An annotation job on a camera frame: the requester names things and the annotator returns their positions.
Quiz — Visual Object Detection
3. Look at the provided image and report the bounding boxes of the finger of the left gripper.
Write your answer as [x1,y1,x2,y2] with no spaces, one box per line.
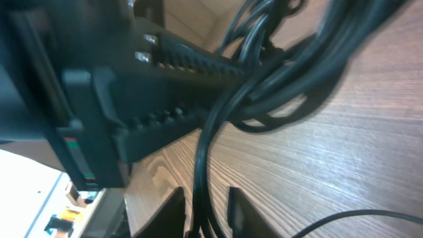
[113,102,212,163]
[134,18,245,85]

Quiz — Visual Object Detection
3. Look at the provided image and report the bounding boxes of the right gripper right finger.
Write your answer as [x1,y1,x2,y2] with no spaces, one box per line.
[227,187,280,238]

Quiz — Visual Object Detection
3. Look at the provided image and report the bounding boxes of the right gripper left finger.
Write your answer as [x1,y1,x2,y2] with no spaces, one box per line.
[132,187,186,238]

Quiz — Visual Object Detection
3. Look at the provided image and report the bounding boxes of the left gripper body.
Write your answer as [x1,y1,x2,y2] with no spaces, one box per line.
[1,1,165,191]

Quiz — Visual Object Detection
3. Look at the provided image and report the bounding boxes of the black usb cable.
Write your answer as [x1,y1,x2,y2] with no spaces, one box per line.
[184,0,407,238]

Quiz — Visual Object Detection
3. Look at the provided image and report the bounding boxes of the right camera black cable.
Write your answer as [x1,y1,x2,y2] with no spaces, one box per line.
[290,209,423,238]

